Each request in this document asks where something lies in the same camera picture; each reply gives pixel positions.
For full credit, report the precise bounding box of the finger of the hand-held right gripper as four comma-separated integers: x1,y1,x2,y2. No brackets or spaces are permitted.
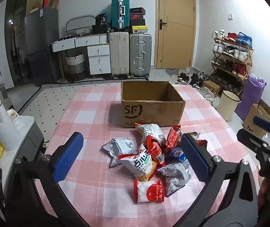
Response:
253,115,270,145
237,128,270,156

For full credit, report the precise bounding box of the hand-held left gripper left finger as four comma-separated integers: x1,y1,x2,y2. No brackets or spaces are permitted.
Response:
5,132,91,227

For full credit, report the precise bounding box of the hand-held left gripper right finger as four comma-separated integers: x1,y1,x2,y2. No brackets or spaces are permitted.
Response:
178,133,259,227

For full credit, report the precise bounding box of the blue snack packet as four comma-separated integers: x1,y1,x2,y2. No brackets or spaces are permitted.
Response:
167,147,187,164

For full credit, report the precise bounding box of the clear cake packet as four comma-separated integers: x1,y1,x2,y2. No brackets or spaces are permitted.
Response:
190,132,207,148

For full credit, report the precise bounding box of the silver grey snack packet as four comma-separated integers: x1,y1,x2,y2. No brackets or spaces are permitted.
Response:
157,161,193,197
101,138,136,168

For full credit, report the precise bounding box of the purple gift bag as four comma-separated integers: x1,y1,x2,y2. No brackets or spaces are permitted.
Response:
234,74,267,121

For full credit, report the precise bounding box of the cream trash bin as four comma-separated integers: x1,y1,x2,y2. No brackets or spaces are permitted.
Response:
217,90,241,121

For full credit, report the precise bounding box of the grey cabinet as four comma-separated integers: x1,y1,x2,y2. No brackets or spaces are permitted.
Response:
0,115,46,208

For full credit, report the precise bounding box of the pink checked tablecloth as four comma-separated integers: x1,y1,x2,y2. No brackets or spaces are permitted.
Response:
34,83,261,227

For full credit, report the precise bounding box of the dotted floor rug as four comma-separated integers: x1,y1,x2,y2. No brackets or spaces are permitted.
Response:
18,79,123,133

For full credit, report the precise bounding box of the striped woven bag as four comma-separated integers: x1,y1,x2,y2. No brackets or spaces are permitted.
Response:
199,86,215,105

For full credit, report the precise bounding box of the small brown cardboard box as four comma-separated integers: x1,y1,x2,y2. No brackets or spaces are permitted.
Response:
202,80,221,97

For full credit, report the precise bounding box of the white cup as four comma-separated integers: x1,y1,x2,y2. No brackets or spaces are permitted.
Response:
7,109,21,127

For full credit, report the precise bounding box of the white kettle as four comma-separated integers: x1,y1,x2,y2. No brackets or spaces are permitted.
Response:
0,99,22,151

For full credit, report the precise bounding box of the wooden shoe rack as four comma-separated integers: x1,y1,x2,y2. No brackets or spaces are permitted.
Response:
209,30,254,95

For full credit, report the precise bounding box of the pile of floor shoes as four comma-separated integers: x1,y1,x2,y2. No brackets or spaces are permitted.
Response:
177,67,211,88

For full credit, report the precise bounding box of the grey door mat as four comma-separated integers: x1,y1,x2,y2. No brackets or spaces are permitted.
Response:
165,68,181,84

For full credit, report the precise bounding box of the woven laundry basket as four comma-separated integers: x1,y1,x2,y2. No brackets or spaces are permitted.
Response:
65,51,86,81

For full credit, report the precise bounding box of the white drawer dresser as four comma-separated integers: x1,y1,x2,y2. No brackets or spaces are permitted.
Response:
51,34,111,76

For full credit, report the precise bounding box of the dark grey refrigerator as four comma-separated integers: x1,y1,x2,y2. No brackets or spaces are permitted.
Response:
25,7,60,87

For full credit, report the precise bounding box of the beige suitcase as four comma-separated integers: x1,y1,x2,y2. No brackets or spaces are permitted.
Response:
109,31,130,79

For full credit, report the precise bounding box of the silver suitcase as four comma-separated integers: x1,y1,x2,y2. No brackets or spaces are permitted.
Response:
129,33,153,79

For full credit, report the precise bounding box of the wooden door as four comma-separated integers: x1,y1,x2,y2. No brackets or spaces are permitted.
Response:
155,0,196,69

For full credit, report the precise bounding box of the black bag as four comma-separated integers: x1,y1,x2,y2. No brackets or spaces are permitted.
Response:
95,13,108,26

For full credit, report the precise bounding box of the teal suitcase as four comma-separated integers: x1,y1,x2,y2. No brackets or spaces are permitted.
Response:
111,0,131,30

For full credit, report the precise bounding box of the black shoebox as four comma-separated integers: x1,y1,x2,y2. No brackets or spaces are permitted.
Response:
129,7,146,15

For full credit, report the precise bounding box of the grey metal frame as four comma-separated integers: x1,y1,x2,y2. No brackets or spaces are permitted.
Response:
65,15,95,33

